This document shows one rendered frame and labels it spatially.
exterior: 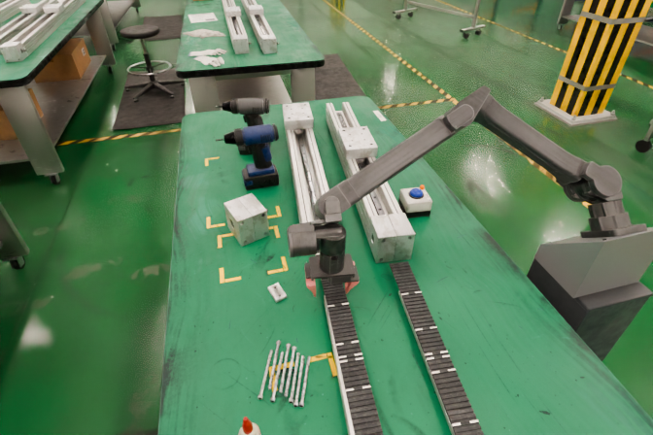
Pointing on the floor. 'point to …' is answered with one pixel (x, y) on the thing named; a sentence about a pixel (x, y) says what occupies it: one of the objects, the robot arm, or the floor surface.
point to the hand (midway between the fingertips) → (330, 290)
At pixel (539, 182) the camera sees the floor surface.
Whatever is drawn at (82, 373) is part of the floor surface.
